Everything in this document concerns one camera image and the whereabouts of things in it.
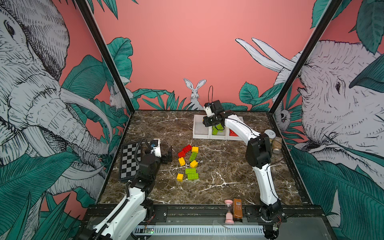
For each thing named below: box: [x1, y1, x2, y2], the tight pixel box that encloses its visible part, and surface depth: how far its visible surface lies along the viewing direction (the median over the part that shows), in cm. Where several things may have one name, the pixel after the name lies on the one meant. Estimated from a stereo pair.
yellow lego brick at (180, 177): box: [176, 173, 184, 182], surface depth 85 cm
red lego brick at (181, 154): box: [177, 151, 186, 158], surface depth 95 cm
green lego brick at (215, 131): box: [212, 127, 219, 135], surface depth 109 cm
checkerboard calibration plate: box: [119, 142, 142, 179], surface depth 90 cm
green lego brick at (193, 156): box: [188, 151, 198, 162], surface depth 95 cm
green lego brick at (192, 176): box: [187, 173, 199, 180], surface depth 88 cm
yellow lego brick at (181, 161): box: [178, 157, 186, 167], surface depth 92 cm
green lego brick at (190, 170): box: [185, 168, 196, 175], surface depth 90 cm
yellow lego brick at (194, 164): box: [189, 160, 199, 168], surface depth 92 cm
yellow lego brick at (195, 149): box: [191, 146, 199, 154], surface depth 97 cm
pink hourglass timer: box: [224, 199, 235, 224], surface depth 75 cm
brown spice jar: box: [272, 136, 283, 154], surface depth 99 cm
